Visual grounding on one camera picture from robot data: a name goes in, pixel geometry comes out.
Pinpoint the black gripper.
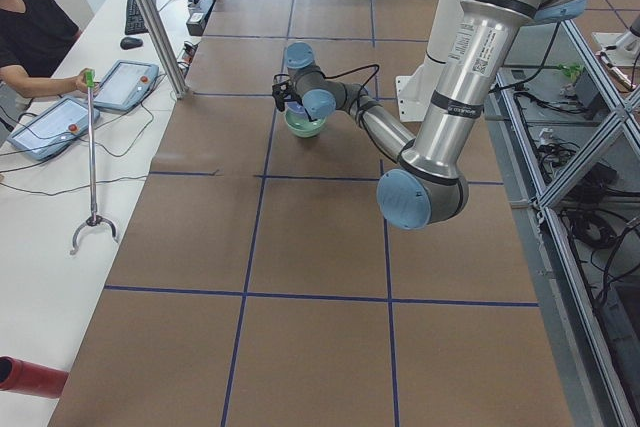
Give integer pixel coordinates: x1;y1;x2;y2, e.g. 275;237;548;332
287;88;316;122

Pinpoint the blue bowl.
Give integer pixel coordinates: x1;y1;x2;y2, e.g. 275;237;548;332
285;103;325;124

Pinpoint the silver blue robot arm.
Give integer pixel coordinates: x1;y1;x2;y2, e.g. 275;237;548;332
272;0;587;230

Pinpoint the green bowl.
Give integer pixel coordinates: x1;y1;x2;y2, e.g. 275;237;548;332
284;110;326;138

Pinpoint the person's hand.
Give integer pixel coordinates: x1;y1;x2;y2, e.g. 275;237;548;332
75;69;99;94

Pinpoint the far teach pendant tablet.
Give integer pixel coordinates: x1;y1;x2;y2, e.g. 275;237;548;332
94;60;159;113

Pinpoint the teach pendant tablet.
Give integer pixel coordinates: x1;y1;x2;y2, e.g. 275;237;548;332
7;97;89;161
94;60;159;113

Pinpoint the black computer mouse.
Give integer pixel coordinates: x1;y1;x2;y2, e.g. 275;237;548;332
120;36;143;50

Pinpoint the black keyboard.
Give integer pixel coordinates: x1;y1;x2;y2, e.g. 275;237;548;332
124;0;148;36

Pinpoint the near teach pendant tablet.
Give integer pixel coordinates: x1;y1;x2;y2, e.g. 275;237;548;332
7;97;89;161

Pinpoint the person in black shirt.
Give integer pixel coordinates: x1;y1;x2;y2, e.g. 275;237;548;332
1;0;82;98

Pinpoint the red cylinder bottle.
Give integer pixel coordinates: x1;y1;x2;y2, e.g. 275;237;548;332
1;356;69;399

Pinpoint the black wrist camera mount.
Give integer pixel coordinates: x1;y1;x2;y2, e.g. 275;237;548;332
271;73;296;112

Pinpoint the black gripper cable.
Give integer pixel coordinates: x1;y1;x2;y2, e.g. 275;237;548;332
319;63;382;123

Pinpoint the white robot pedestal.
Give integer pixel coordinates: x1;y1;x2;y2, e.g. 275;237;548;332
396;0;463;122

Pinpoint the aluminium frame post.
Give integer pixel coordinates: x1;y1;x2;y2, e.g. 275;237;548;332
136;0;188;99

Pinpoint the green handled reacher grabber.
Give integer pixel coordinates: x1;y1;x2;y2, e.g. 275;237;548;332
70;69;118;255

